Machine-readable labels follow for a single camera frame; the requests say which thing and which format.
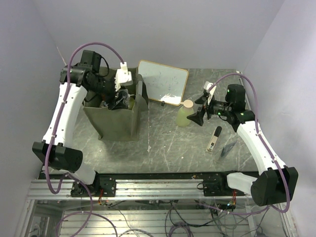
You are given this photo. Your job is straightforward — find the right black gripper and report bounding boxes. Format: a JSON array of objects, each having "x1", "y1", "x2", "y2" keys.
[{"x1": 187, "y1": 94, "x2": 232, "y2": 125}]

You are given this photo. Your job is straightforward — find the yellow pump lotion bottle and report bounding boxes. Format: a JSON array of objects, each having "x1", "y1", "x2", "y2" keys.
[{"x1": 124, "y1": 95, "x2": 135, "y2": 110}]

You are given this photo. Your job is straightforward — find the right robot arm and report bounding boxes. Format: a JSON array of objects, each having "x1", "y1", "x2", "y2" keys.
[{"x1": 187, "y1": 81, "x2": 298, "y2": 206}]

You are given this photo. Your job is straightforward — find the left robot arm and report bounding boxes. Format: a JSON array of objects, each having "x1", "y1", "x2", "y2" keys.
[{"x1": 32, "y1": 50, "x2": 132, "y2": 196}]

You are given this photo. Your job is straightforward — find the green canvas bag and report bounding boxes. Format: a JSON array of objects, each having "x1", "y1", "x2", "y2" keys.
[{"x1": 83, "y1": 68, "x2": 149, "y2": 141}]

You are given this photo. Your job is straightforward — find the green bottle pink pump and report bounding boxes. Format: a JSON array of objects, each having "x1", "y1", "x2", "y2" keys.
[{"x1": 176, "y1": 100, "x2": 194, "y2": 127}]

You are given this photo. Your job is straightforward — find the black beige slim tube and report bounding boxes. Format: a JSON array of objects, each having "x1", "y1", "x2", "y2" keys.
[{"x1": 206, "y1": 126, "x2": 222, "y2": 152}]

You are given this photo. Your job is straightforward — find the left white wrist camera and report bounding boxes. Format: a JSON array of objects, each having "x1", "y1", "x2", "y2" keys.
[{"x1": 115, "y1": 62, "x2": 133, "y2": 92}]

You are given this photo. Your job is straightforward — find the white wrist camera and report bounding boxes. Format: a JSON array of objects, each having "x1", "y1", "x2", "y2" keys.
[
  {"x1": 203, "y1": 81, "x2": 217, "y2": 105},
  {"x1": 115, "y1": 62, "x2": 133, "y2": 92}
]

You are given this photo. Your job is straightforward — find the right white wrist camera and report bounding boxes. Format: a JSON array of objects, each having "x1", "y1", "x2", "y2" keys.
[{"x1": 203, "y1": 81, "x2": 217, "y2": 105}]

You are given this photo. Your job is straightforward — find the small whiteboard wooden frame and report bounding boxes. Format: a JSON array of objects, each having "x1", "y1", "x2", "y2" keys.
[{"x1": 138, "y1": 60, "x2": 189, "y2": 106}]

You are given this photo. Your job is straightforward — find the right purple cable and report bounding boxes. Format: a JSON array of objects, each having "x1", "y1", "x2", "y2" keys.
[{"x1": 208, "y1": 72, "x2": 291, "y2": 214}]

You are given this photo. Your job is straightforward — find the purple cable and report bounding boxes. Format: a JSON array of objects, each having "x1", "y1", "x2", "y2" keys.
[
  {"x1": 44, "y1": 42, "x2": 126, "y2": 237},
  {"x1": 208, "y1": 72, "x2": 291, "y2": 214}
]

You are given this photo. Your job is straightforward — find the aluminium rail frame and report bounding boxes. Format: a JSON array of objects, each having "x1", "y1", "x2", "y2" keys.
[{"x1": 17, "y1": 172, "x2": 298, "y2": 237}]

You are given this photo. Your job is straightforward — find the loose cables under frame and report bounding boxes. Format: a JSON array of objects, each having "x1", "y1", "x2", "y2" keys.
[{"x1": 81, "y1": 196, "x2": 270, "y2": 237}]

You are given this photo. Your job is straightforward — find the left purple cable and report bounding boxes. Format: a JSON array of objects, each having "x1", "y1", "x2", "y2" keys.
[{"x1": 44, "y1": 42, "x2": 126, "y2": 237}]

